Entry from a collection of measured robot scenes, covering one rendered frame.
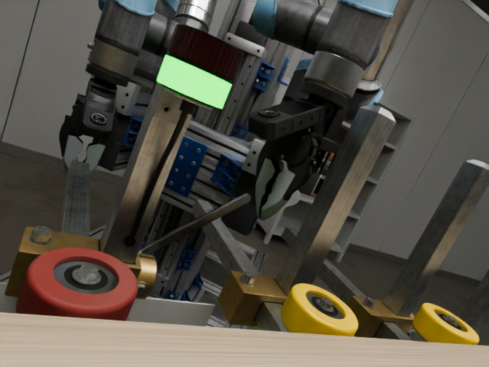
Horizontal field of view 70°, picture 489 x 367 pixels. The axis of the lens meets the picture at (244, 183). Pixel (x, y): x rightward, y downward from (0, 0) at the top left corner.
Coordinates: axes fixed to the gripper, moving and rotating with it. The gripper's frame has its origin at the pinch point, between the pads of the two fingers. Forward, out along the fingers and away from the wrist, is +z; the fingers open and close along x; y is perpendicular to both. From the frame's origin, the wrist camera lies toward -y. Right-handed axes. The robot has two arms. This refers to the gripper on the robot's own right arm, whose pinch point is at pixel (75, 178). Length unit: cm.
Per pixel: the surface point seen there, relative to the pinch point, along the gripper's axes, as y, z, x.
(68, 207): -20.6, -3.8, 1.0
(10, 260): 96, 84, 8
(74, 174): -7.8, -3.7, 0.8
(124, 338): -47.3, -8.2, -2.6
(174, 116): -33.3, -21.2, -4.2
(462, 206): -33, -24, -53
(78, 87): 235, 18, 1
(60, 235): -29.9, -5.0, 1.6
